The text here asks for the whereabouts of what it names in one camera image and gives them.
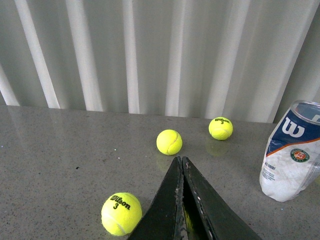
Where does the Wilson tennis ball can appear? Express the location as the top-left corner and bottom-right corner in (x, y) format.
(259, 100), (320, 202)

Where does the far tennis ball Wilson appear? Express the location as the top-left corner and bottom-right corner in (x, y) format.
(208, 116), (233, 141)

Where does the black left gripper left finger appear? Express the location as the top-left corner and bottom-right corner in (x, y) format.
(128, 156), (185, 240)

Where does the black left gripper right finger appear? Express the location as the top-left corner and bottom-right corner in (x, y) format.
(182, 156), (261, 240)

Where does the Roland Garros tennis ball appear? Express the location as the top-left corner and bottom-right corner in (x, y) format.
(101, 192), (143, 237)

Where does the white pleated curtain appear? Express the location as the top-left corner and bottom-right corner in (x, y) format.
(0, 0), (320, 123)

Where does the middle plain tennis ball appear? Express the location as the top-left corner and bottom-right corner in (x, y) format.
(156, 129), (183, 156)

